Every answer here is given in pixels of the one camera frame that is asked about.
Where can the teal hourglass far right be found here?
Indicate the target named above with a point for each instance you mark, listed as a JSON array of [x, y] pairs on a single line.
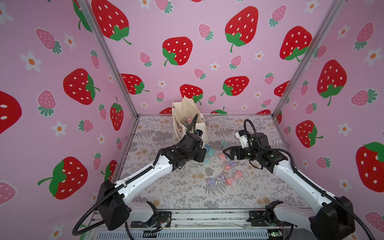
[[224, 143]]

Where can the blue hourglass near bag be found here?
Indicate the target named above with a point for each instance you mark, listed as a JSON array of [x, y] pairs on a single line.
[[210, 150]]

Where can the pink hourglass centre right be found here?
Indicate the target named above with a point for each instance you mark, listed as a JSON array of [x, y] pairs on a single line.
[[223, 157]]

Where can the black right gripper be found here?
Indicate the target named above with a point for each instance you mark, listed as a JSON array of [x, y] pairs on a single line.
[[237, 151]]

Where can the silver corner frame post right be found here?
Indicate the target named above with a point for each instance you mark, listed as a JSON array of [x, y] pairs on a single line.
[[327, 22]]

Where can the silver corner frame post left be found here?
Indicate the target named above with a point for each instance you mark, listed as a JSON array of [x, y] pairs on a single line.
[[90, 17]]

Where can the pink hourglass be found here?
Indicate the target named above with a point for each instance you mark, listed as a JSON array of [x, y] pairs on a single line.
[[223, 157], [230, 181]]

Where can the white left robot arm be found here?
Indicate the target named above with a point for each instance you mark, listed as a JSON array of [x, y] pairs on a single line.
[[116, 207]]

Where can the lilac hourglass centre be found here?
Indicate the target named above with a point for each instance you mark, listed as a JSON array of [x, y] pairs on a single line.
[[212, 181]]

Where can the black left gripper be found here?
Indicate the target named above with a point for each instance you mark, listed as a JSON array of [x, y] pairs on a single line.
[[201, 156]]

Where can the cream canvas tote bag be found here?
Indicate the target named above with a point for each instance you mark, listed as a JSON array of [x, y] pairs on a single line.
[[187, 109]]

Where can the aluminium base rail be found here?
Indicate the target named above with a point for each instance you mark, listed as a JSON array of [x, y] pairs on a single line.
[[205, 224]]

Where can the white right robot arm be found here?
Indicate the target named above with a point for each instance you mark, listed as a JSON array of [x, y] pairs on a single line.
[[330, 217]]

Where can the silver corner frame post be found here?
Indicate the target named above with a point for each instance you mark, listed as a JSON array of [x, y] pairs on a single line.
[[90, 17], [327, 22]]

